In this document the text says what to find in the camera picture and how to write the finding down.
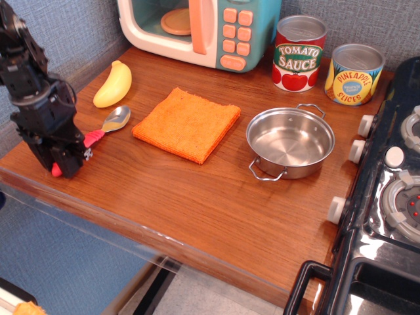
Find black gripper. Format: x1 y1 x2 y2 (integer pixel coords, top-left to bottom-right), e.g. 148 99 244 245
10 77 88 179

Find red handled metal spoon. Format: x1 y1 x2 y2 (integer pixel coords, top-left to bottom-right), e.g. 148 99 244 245
51 104 132 179

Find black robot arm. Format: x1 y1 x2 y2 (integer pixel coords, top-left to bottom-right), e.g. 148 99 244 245
1 1 91 179

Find orange folded cloth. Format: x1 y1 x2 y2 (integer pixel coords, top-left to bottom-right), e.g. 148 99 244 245
132 87 241 165

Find yellow toy banana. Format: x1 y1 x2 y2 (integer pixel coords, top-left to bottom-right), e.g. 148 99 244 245
93 60 132 108

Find orange object bottom corner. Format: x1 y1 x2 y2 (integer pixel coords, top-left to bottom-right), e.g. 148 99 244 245
12 301 47 315

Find orange microwave plate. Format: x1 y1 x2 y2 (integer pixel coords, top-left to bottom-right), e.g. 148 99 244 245
160 8 191 36

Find toy microwave oven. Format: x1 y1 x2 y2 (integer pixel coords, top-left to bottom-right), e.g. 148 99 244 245
117 1 282 73

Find stainless steel pot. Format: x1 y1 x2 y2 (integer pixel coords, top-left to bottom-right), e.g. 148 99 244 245
246 104 335 182

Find tomato sauce can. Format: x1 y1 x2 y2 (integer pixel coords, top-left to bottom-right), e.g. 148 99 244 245
272 15 327 93

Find pineapple slices can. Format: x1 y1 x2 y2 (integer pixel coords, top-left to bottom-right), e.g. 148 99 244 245
324 43 385 106

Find black toy stove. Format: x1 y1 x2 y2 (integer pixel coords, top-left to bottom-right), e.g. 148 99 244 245
284 57 419 314

